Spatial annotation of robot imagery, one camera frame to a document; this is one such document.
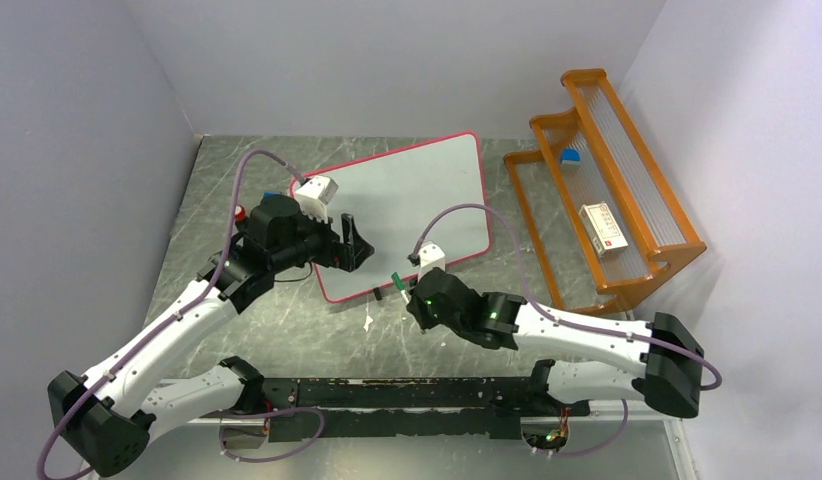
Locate orange wooden tiered rack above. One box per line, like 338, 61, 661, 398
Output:
503, 68, 707, 315

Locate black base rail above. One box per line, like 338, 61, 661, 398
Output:
263, 377, 590, 443

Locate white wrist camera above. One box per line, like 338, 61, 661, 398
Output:
408, 241, 446, 281
293, 175, 338, 224

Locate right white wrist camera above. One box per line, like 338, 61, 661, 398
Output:
408, 241, 446, 281

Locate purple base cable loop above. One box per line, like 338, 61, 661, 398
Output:
218, 404, 329, 464

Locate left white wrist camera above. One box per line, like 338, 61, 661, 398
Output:
293, 175, 338, 224

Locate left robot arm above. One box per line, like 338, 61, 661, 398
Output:
36, 194, 375, 478

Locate blue eraser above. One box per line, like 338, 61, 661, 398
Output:
559, 148, 582, 168

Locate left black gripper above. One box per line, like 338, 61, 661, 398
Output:
270, 200, 373, 271

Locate white red box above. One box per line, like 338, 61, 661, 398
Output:
579, 202, 629, 257

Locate white green whiteboard marker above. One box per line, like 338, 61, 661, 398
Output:
391, 272, 412, 305

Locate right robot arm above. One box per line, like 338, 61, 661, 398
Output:
406, 268, 704, 419

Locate pink-framed whiteboard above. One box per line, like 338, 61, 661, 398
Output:
314, 132, 491, 304

